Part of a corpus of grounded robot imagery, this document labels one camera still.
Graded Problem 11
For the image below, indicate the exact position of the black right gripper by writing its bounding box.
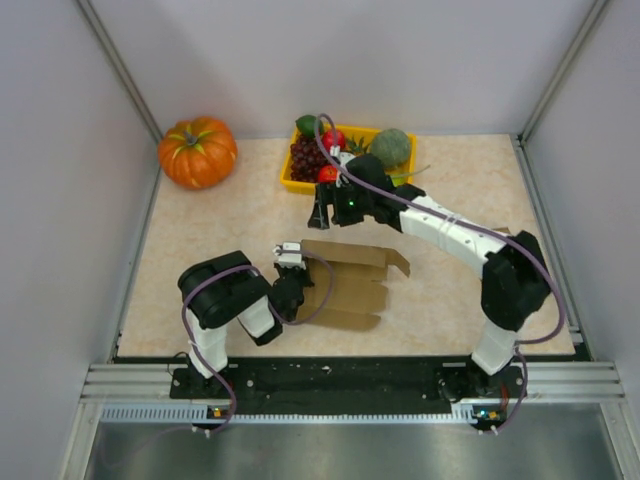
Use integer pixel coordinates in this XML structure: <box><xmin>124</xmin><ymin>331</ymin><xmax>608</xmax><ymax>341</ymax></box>
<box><xmin>308</xmin><ymin>180</ymin><xmax>373</xmax><ymax>231</ymax></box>

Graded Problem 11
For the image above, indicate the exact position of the green netted melon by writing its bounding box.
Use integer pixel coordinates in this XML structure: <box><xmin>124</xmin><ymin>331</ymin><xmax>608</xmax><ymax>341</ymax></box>
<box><xmin>369</xmin><ymin>128</ymin><xmax>412</xmax><ymax>170</ymax></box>

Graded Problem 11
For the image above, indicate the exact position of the light green apple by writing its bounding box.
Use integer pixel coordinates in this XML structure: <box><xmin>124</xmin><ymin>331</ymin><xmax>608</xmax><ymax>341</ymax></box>
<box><xmin>391</xmin><ymin>164</ymin><xmax>431</xmax><ymax>186</ymax></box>

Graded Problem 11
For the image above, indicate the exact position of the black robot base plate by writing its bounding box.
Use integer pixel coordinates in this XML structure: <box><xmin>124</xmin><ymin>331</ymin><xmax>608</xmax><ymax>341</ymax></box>
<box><xmin>170</xmin><ymin>356</ymin><xmax>524</xmax><ymax>415</ymax></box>

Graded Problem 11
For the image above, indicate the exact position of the yellow plastic fruit tray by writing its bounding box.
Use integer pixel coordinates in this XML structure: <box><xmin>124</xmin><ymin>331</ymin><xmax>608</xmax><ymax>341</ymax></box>
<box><xmin>280</xmin><ymin>124</ymin><xmax>417</xmax><ymax>195</ymax></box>

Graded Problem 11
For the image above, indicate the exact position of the red apple rear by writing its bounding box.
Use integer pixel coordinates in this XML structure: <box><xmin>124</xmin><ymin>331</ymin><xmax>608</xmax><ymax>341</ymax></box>
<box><xmin>321</xmin><ymin>129</ymin><xmax>346</xmax><ymax>153</ymax></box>

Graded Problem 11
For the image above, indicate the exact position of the orange horned melon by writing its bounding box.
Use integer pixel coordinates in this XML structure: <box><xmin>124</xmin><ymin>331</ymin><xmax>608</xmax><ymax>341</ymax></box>
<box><xmin>345</xmin><ymin>136</ymin><xmax>370</xmax><ymax>156</ymax></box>

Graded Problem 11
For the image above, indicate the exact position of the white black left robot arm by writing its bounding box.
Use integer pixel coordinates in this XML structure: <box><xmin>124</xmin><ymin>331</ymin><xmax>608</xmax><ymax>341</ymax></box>
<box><xmin>177</xmin><ymin>242</ymin><xmax>313</xmax><ymax>397</ymax></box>

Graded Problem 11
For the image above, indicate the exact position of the aluminium frame post right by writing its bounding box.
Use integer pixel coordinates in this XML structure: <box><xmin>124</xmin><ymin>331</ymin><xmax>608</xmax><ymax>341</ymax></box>
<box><xmin>516</xmin><ymin>0</ymin><xmax>612</xmax><ymax>149</ymax></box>

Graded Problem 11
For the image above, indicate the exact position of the purple grape bunch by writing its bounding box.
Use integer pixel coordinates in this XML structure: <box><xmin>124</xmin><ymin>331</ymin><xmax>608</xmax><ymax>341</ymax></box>
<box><xmin>290</xmin><ymin>134</ymin><xmax>328</xmax><ymax>183</ymax></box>

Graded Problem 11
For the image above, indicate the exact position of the white slotted cable duct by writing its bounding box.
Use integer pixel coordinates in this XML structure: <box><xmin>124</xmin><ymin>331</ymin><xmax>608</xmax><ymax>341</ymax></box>
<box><xmin>99</xmin><ymin>402</ymin><xmax>506</xmax><ymax>425</ymax></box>

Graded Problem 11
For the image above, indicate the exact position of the orange pumpkin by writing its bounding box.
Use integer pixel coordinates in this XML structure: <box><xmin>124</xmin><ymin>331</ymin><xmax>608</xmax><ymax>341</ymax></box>
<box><xmin>157</xmin><ymin>116</ymin><xmax>238</xmax><ymax>190</ymax></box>

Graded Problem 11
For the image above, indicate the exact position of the red apple front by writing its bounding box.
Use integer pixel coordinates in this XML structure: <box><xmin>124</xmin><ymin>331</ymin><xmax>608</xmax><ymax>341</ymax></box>
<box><xmin>316</xmin><ymin>165</ymin><xmax>339</xmax><ymax>184</ymax></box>

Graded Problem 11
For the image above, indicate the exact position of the aluminium frame post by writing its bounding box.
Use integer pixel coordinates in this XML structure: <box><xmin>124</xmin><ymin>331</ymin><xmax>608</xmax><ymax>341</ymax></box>
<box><xmin>516</xmin><ymin>0</ymin><xmax>612</xmax><ymax>149</ymax></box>
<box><xmin>73</xmin><ymin>0</ymin><xmax>162</xmax><ymax>143</ymax></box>

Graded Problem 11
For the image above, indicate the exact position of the aluminium frame post left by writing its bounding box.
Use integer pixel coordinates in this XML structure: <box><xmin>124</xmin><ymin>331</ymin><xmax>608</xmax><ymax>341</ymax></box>
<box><xmin>73</xmin><ymin>0</ymin><xmax>162</xmax><ymax>143</ymax></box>

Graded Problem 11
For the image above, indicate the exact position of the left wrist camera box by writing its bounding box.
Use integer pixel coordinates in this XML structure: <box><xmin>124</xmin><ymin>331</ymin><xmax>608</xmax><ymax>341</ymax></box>
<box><xmin>272</xmin><ymin>242</ymin><xmax>306</xmax><ymax>269</ymax></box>

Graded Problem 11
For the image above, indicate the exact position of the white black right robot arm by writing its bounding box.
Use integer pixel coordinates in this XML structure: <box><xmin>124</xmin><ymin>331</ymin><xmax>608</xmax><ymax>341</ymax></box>
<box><xmin>308</xmin><ymin>154</ymin><xmax>554</xmax><ymax>396</ymax></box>

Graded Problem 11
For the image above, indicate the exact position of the dark green lime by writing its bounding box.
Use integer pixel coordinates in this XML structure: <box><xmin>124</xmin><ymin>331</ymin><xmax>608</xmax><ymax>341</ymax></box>
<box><xmin>295</xmin><ymin>114</ymin><xmax>324</xmax><ymax>139</ymax></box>

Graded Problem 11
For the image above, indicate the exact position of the red apple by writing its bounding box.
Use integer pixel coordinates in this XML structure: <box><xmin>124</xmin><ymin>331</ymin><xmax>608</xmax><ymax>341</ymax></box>
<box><xmin>321</xmin><ymin>129</ymin><xmax>346</xmax><ymax>153</ymax></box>
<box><xmin>316</xmin><ymin>165</ymin><xmax>339</xmax><ymax>184</ymax></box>

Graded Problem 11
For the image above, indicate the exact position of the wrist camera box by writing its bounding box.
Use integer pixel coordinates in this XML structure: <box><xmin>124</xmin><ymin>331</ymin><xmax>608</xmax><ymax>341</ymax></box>
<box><xmin>272</xmin><ymin>242</ymin><xmax>306</xmax><ymax>269</ymax></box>
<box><xmin>329</xmin><ymin>146</ymin><xmax>355</xmax><ymax>173</ymax></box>

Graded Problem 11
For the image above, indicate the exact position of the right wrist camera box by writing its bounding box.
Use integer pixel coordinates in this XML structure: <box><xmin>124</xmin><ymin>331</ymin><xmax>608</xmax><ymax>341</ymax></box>
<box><xmin>329</xmin><ymin>146</ymin><xmax>355</xmax><ymax>173</ymax></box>

